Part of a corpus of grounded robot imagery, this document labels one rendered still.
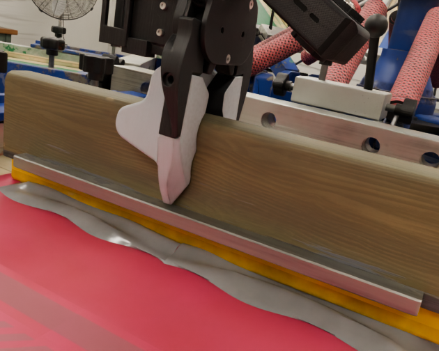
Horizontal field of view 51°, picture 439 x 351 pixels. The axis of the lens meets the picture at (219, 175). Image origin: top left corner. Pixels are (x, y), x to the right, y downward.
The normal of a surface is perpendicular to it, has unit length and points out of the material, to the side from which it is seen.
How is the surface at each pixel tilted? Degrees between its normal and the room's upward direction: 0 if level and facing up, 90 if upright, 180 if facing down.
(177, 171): 110
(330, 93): 90
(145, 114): 84
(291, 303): 36
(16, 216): 0
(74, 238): 0
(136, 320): 0
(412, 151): 90
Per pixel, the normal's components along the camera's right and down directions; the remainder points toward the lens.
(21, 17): 0.87, 0.28
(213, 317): 0.17, -0.94
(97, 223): -0.15, -0.65
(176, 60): -0.44, 0.03
